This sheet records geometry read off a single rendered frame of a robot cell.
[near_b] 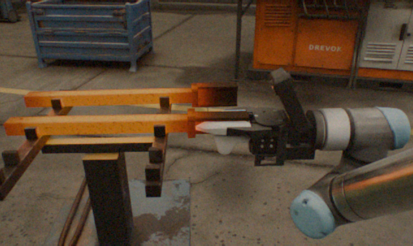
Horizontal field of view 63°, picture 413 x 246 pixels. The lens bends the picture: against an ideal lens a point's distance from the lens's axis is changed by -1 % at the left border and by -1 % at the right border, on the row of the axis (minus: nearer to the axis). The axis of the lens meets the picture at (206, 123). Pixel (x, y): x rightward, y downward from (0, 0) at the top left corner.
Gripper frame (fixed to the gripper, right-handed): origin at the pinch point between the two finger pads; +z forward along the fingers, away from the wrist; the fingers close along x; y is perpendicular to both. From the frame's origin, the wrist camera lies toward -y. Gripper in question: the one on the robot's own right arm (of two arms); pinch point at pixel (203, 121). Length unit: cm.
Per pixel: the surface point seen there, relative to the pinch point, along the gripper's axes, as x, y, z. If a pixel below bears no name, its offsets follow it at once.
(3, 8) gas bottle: 616, 68, 351
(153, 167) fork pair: -14.6, -0.6, 7.0
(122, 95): 10.6, -0.7, 15.6
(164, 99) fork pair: 9.2, -0.3, 7.2
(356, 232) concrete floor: 65, 94, -75
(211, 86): 11.6, -1.9, -2.0
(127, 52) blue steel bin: 317, 74, 73
